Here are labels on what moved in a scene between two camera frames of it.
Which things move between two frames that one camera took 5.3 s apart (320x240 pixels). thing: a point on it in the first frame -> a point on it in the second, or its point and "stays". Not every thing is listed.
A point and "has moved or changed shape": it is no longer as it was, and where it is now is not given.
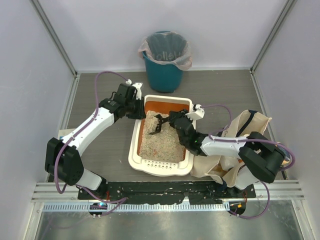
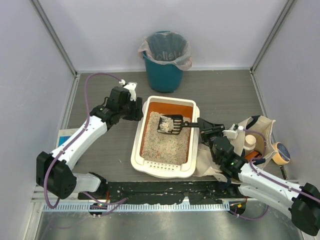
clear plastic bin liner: x=168 y=47 stays
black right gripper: x=172 y=118 -> x=211 y=129
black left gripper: x=139 y=109 stays
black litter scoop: x=161 y=120 has moved or changed shape
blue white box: x=63 y=132 stays
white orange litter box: x=164 y=153 stays
